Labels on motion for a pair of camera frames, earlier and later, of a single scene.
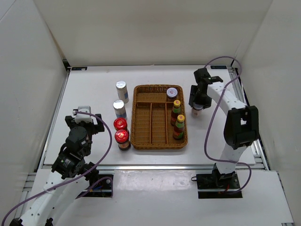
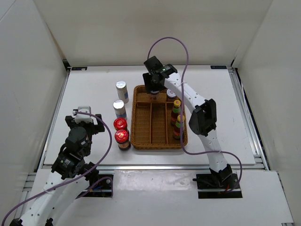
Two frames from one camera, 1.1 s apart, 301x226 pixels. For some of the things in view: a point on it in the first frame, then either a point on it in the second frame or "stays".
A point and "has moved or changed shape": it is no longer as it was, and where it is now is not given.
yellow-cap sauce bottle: [178, 129] stays
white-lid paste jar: [196, 110] has moved or changed shape
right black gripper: [206, 102] → [147, 78]
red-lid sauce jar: [120, 124] stays
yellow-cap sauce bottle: [176, 110] stays
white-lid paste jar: [171, 93] stays
